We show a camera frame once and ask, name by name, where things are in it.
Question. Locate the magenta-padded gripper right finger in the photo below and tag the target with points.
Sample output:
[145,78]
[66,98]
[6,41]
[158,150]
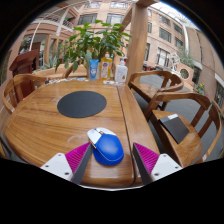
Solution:
[160,166]

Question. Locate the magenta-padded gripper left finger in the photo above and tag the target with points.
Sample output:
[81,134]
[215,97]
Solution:
[63,165]

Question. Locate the blue and white computer mouse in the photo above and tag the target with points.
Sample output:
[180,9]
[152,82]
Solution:
[108,150]

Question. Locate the round black mouse pad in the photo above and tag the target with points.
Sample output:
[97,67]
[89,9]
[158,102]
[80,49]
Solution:
[81,104]

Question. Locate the wooden armchair with black notebook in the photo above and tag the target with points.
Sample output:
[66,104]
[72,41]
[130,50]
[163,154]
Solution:
[190,146]

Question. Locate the black notebook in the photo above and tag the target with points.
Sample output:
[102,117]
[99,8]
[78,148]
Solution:
[175,128]

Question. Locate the yellow flowering plant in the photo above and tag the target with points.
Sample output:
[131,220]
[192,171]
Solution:
[200,89]

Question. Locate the small white packet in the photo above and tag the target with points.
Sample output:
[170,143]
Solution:
[109,82]

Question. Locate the wooden armchair with red booklet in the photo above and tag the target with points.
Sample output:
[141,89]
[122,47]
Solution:
[10,86]

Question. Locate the blue squeeze tube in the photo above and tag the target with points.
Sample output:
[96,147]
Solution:
[94,70]

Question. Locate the white pump bottle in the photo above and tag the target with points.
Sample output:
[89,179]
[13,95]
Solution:
[121,73]

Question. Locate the green agave plant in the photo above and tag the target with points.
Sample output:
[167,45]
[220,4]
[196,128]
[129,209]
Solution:
[50,63]

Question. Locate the yellow liquid bottle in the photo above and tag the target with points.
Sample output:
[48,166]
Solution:
[106,68]

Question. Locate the white sculpture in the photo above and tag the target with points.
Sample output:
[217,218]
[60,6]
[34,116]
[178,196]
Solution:
[175,61]

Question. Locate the dark wooden lectern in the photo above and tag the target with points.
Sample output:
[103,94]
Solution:
[23,63]

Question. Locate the large green potted plant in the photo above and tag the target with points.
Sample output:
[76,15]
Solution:
[93,41]

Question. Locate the grey bust statue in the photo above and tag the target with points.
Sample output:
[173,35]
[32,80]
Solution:
[26,43]

